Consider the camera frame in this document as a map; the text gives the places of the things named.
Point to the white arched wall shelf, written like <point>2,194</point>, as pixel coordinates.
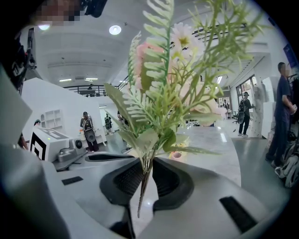
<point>51,117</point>

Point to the pink glass vase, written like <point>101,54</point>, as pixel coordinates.
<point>175,155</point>

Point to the grey white backpack rig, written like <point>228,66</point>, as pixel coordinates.
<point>289,163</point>

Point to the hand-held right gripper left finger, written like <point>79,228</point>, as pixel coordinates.
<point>93,193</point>

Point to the pink artificial flowers bouquet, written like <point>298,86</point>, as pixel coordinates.
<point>161,109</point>

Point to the white lockers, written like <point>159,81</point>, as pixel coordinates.
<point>259,105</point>

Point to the black chest harness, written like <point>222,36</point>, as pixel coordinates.
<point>21,63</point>

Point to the person's head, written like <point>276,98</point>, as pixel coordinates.
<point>58,11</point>

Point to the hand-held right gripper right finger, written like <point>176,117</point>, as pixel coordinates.
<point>198,210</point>

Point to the round ceiling lamp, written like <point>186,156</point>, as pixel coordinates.
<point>115,30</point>

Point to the blue wall poster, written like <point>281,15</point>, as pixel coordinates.
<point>290,56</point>

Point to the grey marble table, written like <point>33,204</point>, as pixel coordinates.
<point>210,144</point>

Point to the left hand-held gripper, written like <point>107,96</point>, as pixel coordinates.
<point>39,144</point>

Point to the black head-worn camera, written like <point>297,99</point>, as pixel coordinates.
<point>95,8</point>

